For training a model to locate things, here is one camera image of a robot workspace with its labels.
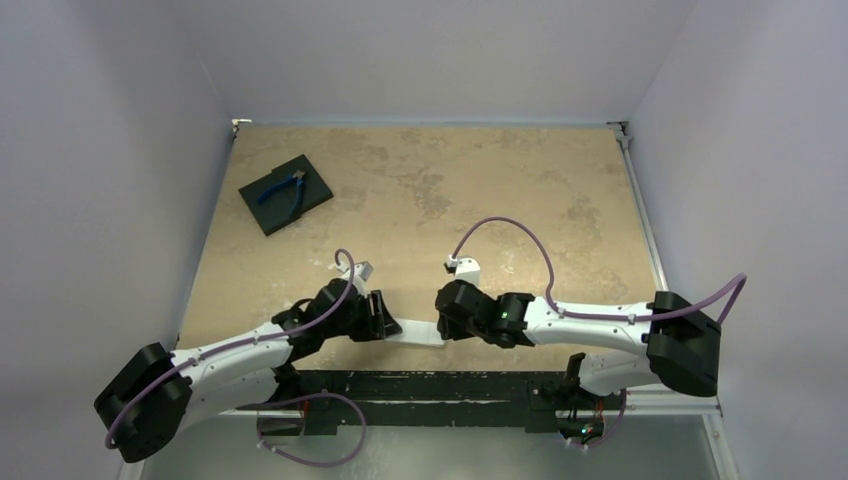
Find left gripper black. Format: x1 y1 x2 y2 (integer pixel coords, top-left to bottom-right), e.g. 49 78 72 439
323 289 400 341

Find white remote control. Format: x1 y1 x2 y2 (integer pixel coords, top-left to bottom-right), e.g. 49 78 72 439
386 319 445 347

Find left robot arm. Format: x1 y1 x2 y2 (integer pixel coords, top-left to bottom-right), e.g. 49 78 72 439
94 278 403 463

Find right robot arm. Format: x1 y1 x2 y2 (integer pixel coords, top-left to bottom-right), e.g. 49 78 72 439
435 280 722 407

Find black square pad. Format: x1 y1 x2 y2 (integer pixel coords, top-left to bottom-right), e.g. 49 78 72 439
239 154 334 236

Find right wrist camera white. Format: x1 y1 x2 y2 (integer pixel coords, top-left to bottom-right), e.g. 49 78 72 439
444 256 481 286

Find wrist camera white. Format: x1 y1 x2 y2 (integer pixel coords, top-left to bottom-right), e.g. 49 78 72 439
336 261 374 290
444 256 481 286

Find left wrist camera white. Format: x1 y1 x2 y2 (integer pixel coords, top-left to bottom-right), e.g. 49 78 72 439
336 261 374 290

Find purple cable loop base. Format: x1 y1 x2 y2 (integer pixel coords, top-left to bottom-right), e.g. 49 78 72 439
255 392 367 468

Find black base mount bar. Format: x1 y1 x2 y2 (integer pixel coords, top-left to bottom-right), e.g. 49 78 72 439
245 366 627 441

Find blue handled pliers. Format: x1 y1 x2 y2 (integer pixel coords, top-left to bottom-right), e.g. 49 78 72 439
257 170 305 219

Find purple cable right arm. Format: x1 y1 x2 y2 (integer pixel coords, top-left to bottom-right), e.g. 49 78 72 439
450 217 748 452

